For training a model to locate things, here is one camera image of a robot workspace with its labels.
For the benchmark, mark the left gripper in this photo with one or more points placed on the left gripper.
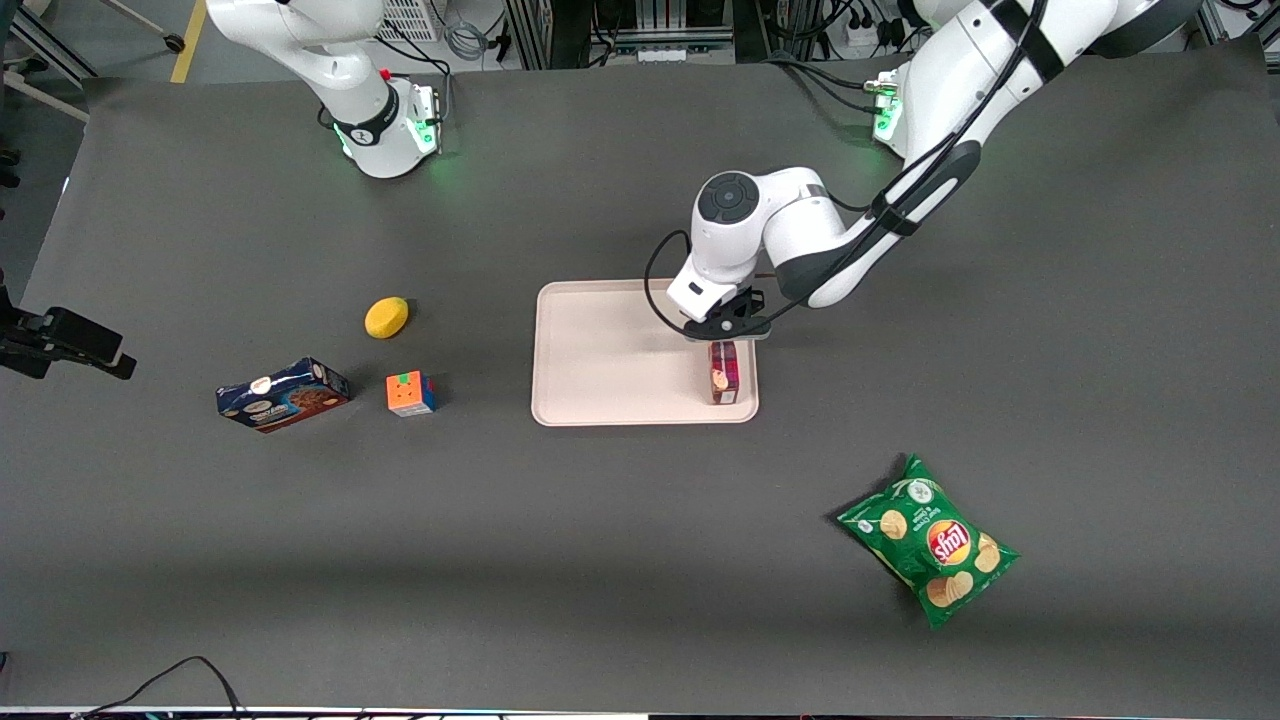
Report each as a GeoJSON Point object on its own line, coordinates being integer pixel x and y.
{"type": "Point", "coordinates": [752, 302]}

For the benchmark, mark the red cookie box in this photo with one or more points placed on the red cookie box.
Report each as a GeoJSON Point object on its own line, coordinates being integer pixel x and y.
{"type": "Point", "coordinates": [724, 375]}

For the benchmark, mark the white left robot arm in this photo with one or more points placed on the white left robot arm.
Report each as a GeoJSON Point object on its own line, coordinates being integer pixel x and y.
{"type": "Point", "coordinates": [800, 220]}

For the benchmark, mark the white rectangular tray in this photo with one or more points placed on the white rectangular tray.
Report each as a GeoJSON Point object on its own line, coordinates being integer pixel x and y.
{"type": "Point", "coordinates": [620, 360]}

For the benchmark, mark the white ventilated box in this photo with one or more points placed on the white ventilated box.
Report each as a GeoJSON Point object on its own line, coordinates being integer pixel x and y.
{"type": "Point", "coordinates": [410, 18]}

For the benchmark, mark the blue chocolate cookie box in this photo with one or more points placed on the blue chocolate cookie box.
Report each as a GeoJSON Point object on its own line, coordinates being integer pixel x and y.
{"type": "Point", "coordinates": [285, 398]}

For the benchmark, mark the white power strip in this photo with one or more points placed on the white power strip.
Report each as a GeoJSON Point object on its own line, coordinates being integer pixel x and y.
{"type": "Point", "coordinates": [662, 53]}

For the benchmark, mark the green chips bag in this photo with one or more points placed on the green chips bag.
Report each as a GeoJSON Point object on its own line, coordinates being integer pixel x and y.
{"type": "Point", "coordinates": [930, 545]}

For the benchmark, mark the black equipment rack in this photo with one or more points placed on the black equipment rack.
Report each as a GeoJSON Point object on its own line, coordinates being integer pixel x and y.
{"type": "Point", "coordinates": [560, 30]}

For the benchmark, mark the colourful puzzle cube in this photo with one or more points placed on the colourful puzzle cube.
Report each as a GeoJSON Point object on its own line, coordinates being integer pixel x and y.
{"type": "Point", "coordinates": [408, 393]}

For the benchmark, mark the yellow lemon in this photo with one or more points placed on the yellow lemon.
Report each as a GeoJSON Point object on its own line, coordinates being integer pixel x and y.
{"type": "Point", "coordinates": [386, 318]}

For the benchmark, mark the yellow floor tape strip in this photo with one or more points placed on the yellow floor tape strip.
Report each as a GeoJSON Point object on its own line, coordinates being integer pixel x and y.
{"type": "Point", "coordinates": [188, 45]}

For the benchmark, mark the grey wheeled metal stand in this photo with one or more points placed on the grey wheeled metal stand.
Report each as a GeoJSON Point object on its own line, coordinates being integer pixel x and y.
{"type": "Point", "coordinates": [175, 43]}

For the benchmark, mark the black clamp-mounted device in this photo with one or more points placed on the black clamp-mounted device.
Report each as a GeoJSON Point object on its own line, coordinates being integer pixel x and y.
{"type": "Point", "coordinates": [70, 335]}

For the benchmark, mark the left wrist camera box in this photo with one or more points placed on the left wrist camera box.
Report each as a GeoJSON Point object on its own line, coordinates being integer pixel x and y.
{"type": "Point", "coordinates": [730, 330]}

